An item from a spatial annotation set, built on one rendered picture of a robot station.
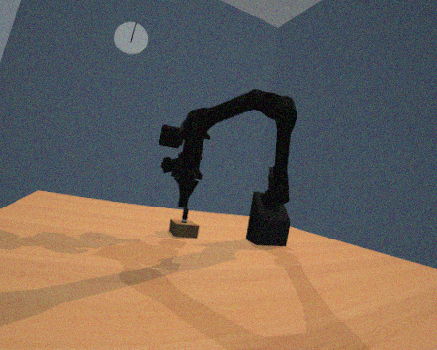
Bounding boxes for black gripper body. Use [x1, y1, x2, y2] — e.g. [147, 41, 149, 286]
[171, 149, 203, 181]

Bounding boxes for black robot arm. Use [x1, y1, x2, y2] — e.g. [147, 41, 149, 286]
[159, 89, 297, 211]

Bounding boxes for tan square block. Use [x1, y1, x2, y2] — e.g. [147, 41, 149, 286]
[169, 219, 199, 239]

